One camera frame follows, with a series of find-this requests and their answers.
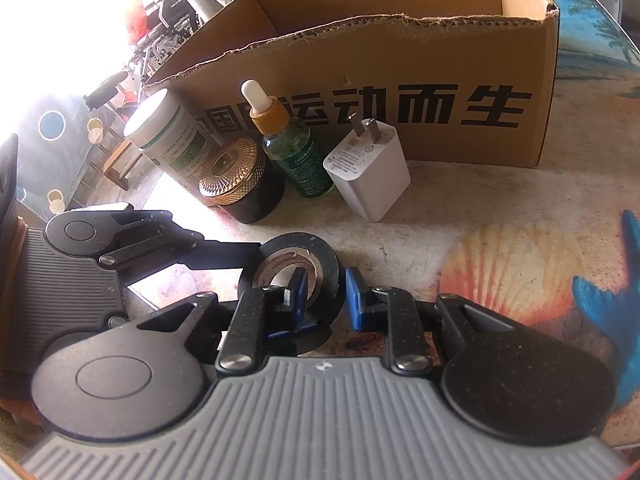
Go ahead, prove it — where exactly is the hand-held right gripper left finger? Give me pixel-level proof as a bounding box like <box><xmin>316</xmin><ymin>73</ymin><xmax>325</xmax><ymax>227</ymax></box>
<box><xmin>135</xmin><ymin>266</ymin><xmax>309</xmax><ymax>377</ymax></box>

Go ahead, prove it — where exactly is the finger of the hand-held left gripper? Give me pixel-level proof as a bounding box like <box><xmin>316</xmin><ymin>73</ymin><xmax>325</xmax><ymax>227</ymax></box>
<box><xmin>267</xmin><ymin>326</ymin><xmax>335</xmax><ymax>358</ymax></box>
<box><xmin>100</xmin><ymin>209</ymin><xmax>263</xmax><ymax>283</ymax></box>

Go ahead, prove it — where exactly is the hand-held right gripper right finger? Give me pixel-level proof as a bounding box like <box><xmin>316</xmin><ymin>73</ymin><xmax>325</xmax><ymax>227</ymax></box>
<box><xmin>345</xmin><ymin>266</ymin><xmax>503</xmax><ymax>377</ymax></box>

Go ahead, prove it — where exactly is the black tape roll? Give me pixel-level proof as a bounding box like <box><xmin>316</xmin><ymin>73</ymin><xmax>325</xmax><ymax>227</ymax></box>
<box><xmin>237</xmin><ymin>232</ymin><xmax>347</xmax><ymax>356</ymax></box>

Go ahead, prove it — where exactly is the black jar gold lid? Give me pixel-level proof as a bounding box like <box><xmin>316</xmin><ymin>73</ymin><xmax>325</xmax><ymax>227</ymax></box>
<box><xmin>198</xmin><ymin>136</ymin><xmax>286</xmax><ymax>225</ymax></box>

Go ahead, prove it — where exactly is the green dropper bottle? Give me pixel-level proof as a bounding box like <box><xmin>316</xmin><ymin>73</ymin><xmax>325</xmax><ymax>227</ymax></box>
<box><xmin>241</xmin><ymin>80</ymin><xmax>336</xmax><ymax>197</ymax></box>

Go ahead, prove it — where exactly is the white charger plug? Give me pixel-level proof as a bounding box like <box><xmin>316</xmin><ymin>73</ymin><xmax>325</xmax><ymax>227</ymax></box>
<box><xmin>322</xmin><ymin>112</ymin><xmax>412</xmax><ymax>223</ymax></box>

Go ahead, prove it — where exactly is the white green label bottle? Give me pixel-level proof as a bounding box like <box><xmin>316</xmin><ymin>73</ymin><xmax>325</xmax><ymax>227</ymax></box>
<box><xmin>124</xmin><ymin>89</ymin><xmax>216</xmax><ymax>193</ymax></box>

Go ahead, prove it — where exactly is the large cardboard box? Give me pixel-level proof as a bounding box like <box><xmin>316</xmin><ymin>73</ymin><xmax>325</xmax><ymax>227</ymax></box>
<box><xmin>142</xmin><ymin>0</ymin><xmax>560</xmax><ymax>170</ymax></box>

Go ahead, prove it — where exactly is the grey rug with circles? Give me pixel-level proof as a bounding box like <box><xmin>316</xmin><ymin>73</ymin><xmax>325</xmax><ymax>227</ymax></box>
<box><xmin>12</xmin><ymin>92</ymin><xmax>131</xmax><ymax>211</ymax></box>

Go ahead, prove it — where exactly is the wooden stool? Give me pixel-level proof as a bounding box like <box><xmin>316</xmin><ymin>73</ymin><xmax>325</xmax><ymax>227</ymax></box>
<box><xmin>102</xmin><ymin>137</ymin><xmax>148</xmax><ymax>192</ymax></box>

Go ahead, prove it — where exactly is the black padded seat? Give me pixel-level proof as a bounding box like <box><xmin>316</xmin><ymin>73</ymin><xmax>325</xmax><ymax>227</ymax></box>
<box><xmin>84</xmin><ymin>72</ymin><xmax>132</xmax><ymax>108</ymax></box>

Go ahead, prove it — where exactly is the orange bag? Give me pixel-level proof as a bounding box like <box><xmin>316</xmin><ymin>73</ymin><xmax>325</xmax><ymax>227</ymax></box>
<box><xmin>125</xmin><ymin>7</ymin><xmax>151</xmax><ymax>41</ymax></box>

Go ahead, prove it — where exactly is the wheelchair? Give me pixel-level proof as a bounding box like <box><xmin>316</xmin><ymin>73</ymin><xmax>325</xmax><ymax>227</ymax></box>
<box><xmin>127</xmin><ymin>0</ymin><xmax>201</xmax><ymax>76</ymax></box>

